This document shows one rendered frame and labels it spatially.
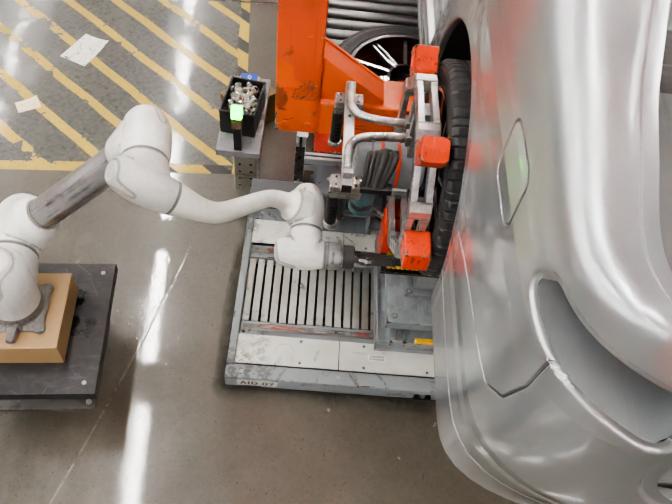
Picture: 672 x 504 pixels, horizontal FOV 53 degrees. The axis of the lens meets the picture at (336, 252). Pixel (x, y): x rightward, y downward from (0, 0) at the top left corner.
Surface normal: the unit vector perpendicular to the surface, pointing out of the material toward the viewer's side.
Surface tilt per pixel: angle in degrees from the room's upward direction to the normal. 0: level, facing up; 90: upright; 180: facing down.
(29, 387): 0
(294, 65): 90
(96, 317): 0
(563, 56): 53
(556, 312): 19
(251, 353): 0
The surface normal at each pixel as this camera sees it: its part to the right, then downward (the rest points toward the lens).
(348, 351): 0.09, -0.57
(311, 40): -0.04, 0.82
